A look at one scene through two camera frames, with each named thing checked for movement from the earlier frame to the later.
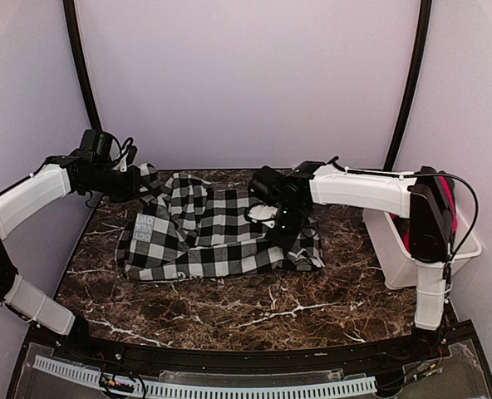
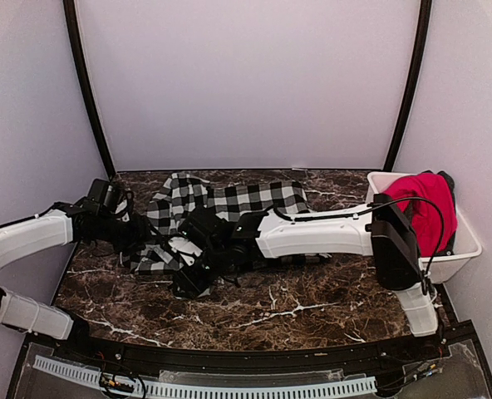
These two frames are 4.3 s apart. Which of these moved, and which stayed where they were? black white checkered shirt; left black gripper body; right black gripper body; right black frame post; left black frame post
Moved: left black gripper body; black white checkered shirt; right black gripper body
Stayed: right black frame post; left black frame post
